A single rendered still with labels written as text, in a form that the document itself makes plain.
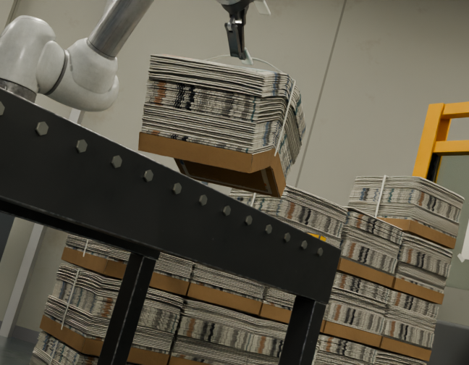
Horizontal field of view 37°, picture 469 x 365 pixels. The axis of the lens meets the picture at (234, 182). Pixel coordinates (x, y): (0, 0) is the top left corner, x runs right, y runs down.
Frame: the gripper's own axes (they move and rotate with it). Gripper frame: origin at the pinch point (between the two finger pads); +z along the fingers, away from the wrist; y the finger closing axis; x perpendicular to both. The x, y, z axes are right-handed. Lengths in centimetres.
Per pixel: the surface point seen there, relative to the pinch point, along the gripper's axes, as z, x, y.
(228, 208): -45, 27, 54
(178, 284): 48, -19, 63
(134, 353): 43, -23, 87
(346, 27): 278, -69, -156
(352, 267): 101, 20, 35
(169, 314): 48, -19, 73
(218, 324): 63, -8, 70
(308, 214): 80, 4, 24
